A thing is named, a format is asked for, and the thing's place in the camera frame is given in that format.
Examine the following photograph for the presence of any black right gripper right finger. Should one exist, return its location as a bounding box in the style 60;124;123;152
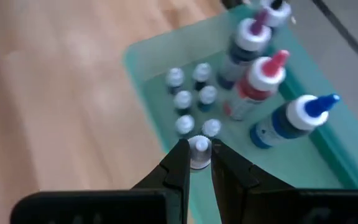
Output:
211;138;295;224

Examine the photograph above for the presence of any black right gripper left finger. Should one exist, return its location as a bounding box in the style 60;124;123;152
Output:
132;139;191;224

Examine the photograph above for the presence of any small food coloring bottle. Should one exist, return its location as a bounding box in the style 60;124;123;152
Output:
191;62;213;91
201;118;223;139
174;114;196;138
172;90;194;116
187;134;213;171
165;67;186;95
196;85;219;113

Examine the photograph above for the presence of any large blue food coloring bottle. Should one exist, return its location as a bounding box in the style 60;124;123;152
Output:
249;93;341;149

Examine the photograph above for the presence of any large red food coloring bottle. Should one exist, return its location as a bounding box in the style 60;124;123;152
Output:
222;49;291;121

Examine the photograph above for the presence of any large purple food coloring bottle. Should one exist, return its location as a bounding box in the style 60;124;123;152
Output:
216;11;273;91

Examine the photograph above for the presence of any large black-tipped food coloring bottle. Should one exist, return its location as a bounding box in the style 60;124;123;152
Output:
258;0;293;32

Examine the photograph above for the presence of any teal translucent plastic bin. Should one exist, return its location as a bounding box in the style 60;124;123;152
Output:
122;2;358;224

